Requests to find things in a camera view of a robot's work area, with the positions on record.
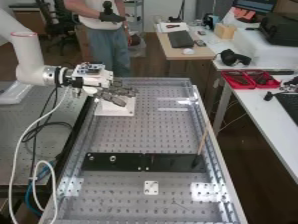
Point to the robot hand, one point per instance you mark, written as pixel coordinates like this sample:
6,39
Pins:
94,79

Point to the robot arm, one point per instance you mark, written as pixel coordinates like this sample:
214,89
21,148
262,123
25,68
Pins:
26,56

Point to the small white box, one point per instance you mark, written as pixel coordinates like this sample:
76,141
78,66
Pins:
114,109

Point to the person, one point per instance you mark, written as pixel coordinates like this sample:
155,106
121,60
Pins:
106,43

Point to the clear box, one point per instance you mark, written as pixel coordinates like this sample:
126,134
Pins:
146,133

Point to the wooden desk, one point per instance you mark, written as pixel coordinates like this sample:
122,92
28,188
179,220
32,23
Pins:
186,56

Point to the white computer mouse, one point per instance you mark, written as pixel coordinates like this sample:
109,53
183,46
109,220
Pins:
187,51

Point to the black keyboard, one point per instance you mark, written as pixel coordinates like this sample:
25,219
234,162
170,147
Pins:
288,106
179,39

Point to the metal hex nut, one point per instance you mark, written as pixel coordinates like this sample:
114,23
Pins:
111,158

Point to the black plate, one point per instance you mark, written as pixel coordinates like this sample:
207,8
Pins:
133,163

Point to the thin stick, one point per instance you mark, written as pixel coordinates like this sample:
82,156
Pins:
202,140

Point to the black headphones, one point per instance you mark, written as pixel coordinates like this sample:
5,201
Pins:
233,57

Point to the red tray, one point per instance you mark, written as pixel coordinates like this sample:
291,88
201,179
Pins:
266,78
238,80

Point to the small wooden box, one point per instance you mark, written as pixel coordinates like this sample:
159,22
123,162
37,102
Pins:
225,31

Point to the white desk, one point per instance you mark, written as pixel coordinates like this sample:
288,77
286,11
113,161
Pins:
266,56
266,116

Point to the black case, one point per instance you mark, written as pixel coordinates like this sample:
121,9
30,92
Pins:
279,30

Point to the small white square bracket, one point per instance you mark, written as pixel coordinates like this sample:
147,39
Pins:
150,187

